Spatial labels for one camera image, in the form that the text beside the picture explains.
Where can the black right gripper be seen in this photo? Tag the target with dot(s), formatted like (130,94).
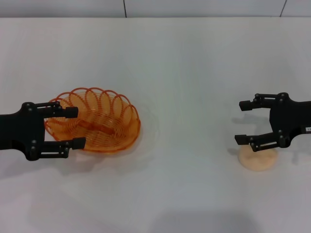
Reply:
(291,119)

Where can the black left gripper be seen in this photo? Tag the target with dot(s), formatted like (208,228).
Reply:
(22,128)

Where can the round pale orange bun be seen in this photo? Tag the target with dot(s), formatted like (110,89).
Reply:
(258,161)

